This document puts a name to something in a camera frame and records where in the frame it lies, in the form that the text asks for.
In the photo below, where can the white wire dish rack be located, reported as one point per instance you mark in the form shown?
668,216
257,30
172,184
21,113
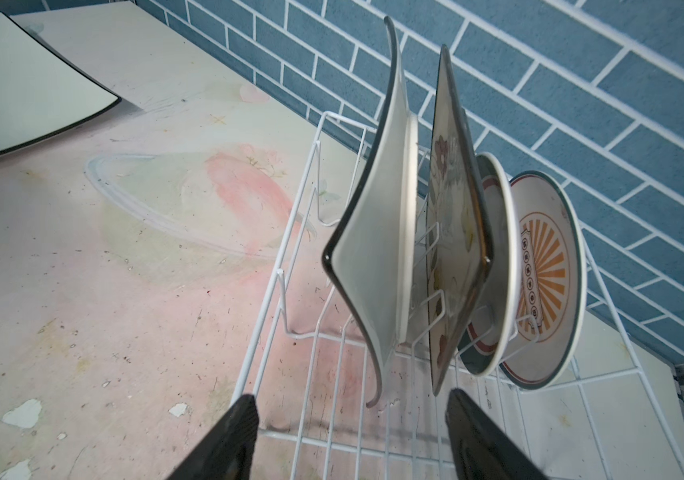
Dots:
327,411

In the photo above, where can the floral black square plate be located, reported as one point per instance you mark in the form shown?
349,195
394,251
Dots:
461,257

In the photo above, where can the round plate orange sunburst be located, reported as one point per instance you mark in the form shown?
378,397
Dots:
553,294

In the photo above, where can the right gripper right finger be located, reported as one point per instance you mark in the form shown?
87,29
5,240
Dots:
480,449

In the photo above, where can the round plate red rim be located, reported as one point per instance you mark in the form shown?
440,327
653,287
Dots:
494,321

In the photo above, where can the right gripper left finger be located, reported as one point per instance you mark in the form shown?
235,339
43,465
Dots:
227,451

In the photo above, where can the white square plate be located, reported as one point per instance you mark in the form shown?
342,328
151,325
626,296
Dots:
41,93
370,255

